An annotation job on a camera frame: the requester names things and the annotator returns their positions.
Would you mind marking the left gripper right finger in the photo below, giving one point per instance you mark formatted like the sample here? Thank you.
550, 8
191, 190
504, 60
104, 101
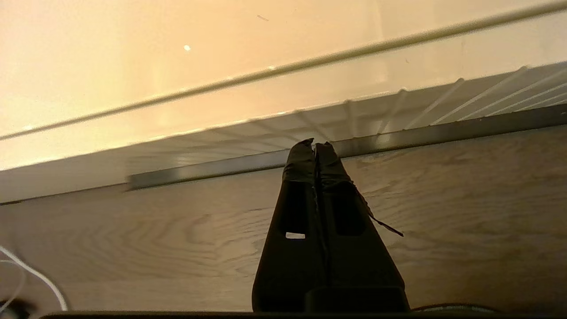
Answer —
359, 266

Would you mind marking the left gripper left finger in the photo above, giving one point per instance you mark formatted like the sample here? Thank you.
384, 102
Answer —
288, 270

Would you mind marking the wooden cabinet drawer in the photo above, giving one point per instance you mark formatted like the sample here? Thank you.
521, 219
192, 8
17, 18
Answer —
133, 248

